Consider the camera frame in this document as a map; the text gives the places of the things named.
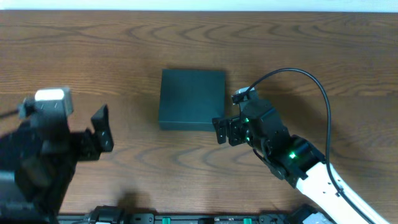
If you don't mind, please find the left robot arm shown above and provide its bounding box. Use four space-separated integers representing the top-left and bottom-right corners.
1 87 114 223

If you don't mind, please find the black gift box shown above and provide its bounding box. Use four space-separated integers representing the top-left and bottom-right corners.
159 69 226 132

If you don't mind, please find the left black cable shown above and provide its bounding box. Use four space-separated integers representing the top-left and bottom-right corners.
0 108 21 121

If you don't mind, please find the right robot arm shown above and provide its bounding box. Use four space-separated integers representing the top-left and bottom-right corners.
212 88 387 223

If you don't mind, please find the right black cable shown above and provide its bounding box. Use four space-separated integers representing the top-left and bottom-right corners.
245 68 379 224

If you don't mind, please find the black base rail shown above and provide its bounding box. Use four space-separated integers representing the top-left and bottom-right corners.
57 205 333 224

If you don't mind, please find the black cable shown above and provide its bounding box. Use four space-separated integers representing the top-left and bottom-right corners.
245 68 379 224
0 108 21 121

